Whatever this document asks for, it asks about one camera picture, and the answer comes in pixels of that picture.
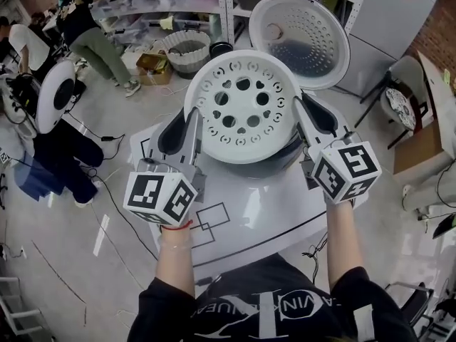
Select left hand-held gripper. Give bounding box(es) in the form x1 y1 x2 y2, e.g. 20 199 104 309
123 106 208 227

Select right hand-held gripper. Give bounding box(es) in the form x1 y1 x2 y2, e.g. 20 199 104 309
291 91 383 205

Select white perforated steamer tray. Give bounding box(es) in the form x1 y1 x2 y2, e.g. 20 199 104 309
183 49 302 165

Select person's right forearm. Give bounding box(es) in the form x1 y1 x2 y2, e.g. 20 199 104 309
324 199 365 291

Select person's left forearm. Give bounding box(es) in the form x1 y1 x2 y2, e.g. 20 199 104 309
155 222 196 301

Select open cardboard box gold contents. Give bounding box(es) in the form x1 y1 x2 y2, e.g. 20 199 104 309
135 51 175 86

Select white scalloped basket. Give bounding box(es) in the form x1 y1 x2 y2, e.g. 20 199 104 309
162 30 212 81

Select blue rice cooker white lid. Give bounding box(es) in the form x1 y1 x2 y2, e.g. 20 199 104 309
199 0 352 180

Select patterned seat cushion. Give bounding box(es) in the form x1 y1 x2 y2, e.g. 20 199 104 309
385 87 417 132

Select black round bin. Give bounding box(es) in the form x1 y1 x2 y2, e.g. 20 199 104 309
209 41 234 60

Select flat white box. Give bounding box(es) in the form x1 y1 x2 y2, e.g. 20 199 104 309
120 43 154 74

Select grey chair black legs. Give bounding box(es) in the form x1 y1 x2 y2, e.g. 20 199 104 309
354 55 434 151

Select large cardboard box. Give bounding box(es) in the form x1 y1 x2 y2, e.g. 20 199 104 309
393 119 446 176

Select clear bangle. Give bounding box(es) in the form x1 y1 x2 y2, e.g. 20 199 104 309
157 239 193 252

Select white refrigerator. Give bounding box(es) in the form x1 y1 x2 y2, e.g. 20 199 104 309
334 0 439 98

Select pale side table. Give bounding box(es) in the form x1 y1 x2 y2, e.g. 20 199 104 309
416 50 456 156

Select white floor tape strip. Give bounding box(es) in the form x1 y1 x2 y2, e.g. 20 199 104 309
93 214 110 257

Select white oval device black disc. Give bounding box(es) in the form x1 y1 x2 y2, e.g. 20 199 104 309
35 59 76 135

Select white metal shelf unit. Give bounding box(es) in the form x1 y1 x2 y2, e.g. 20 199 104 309
67 0 371 48

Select blue plastic stool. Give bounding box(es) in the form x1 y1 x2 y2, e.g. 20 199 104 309
14 151 68 202

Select person's black trousers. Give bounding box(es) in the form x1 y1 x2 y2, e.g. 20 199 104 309
195 254 328 297

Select person's black printed t-shirt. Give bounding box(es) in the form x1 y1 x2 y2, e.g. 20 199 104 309
126 261 418 342

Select black office chair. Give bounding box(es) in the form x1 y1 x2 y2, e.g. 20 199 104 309
386 281 436 328

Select white metal rack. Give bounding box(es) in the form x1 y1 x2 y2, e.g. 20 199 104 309
0 276 49 336

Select red string bracelet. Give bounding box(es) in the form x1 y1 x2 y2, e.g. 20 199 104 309
160 219 194 232

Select black cable bundle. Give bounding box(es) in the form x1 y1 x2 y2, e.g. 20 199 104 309
301 232 329 285

